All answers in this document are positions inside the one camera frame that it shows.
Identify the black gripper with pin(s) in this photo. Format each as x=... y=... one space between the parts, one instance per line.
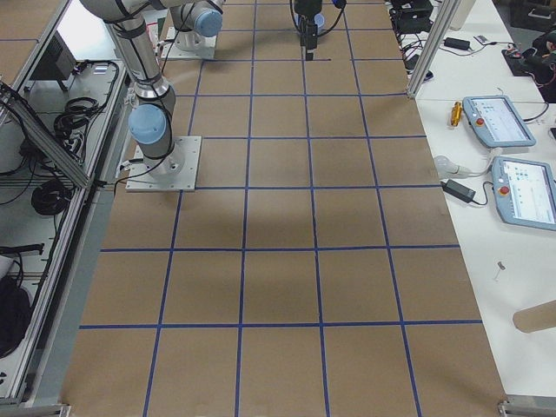
x=306 y=9

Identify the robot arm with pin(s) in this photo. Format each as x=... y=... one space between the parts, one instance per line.
x=197 y=23
x=150 y=122

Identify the yellow tool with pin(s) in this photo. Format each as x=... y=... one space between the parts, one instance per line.
x=456 y=113

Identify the far teach pendant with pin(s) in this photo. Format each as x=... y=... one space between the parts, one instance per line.
x=496 y=122

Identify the teach pendant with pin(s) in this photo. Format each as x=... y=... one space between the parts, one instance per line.
x=496 y=122
x=524 y=192

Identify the black power adapter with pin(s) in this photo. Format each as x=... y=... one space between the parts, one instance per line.
x=458 y=190

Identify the near teach pendant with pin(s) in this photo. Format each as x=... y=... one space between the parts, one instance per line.
x=524 y=192

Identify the cardboard tube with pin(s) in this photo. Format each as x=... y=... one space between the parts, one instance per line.
x=537 y=318

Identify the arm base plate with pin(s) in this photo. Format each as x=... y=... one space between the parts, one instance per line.
x=187 y=46
x=177 y=172

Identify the aluminium frame post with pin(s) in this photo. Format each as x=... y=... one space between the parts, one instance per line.
x=442 y=21

